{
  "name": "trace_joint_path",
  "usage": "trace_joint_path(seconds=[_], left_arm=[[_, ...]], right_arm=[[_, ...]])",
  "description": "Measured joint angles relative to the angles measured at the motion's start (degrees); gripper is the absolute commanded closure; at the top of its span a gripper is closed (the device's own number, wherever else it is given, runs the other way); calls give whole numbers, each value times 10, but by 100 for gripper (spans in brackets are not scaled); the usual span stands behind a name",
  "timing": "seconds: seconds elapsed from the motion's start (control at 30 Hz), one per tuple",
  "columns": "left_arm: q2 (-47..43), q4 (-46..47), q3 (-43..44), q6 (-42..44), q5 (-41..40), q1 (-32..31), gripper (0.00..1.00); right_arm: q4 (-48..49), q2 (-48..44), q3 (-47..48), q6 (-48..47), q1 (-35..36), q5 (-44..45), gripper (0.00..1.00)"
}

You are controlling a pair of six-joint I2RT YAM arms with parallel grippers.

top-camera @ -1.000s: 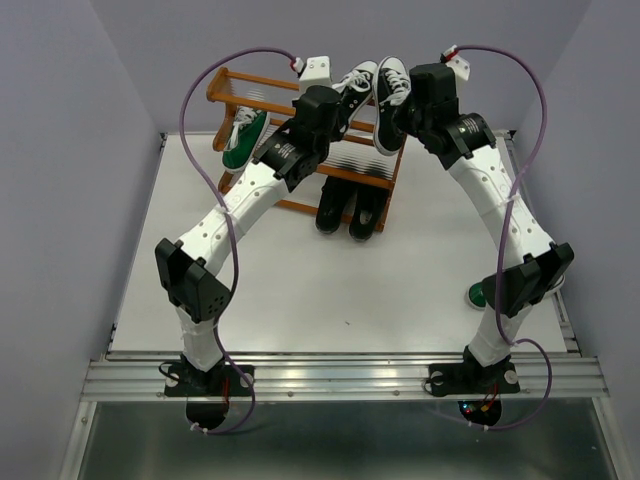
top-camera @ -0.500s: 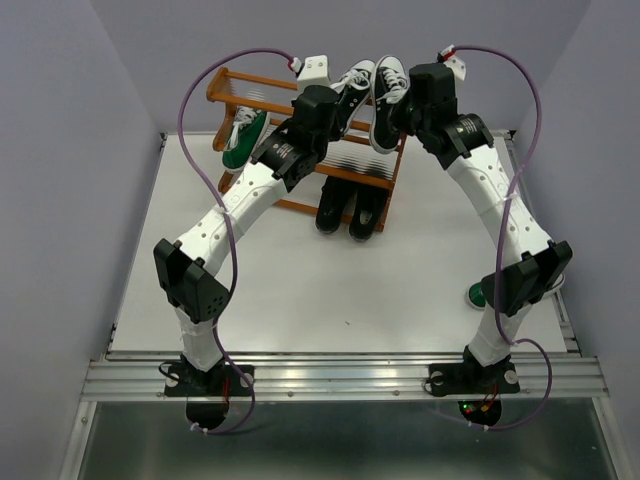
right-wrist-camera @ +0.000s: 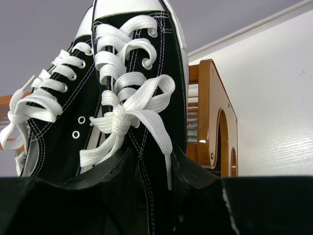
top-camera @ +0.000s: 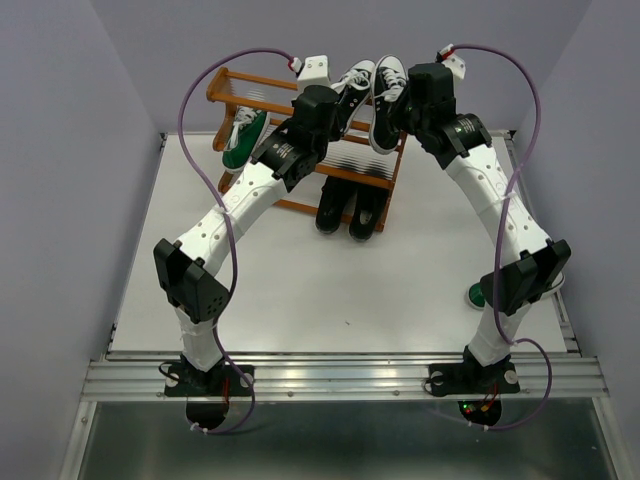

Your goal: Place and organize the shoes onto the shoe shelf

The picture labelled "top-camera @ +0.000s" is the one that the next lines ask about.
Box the black sneaker white laces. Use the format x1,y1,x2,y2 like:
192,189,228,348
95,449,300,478
331,59,375,139

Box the green sneaker white laces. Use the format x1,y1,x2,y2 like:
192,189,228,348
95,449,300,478
222,106,270,173

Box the all black sneaker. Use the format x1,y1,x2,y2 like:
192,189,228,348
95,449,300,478
349,184,388,242
315,176,357,234

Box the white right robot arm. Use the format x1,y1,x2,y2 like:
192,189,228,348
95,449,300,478
399,63,571,390

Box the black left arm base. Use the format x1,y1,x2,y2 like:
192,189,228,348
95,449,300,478
158,355,255,399

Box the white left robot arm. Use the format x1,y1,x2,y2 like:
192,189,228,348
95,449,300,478
153,85,339,394

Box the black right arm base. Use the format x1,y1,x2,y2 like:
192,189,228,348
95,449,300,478
422,347,520,397

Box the orange wooden shoe shelf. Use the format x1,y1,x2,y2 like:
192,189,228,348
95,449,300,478
206,67,406,232

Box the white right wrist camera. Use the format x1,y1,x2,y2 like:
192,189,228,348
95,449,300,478
436,46,466,82

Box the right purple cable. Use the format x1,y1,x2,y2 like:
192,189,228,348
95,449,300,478
424,43,554,432

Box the purple cable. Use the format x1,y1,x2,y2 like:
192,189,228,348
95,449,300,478
424,43,554,432
178,48,304,435

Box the aluminium mounting rail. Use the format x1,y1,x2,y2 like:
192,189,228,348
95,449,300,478
81,354,609,402

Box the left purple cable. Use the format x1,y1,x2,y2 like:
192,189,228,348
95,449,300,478
178,48,304,435

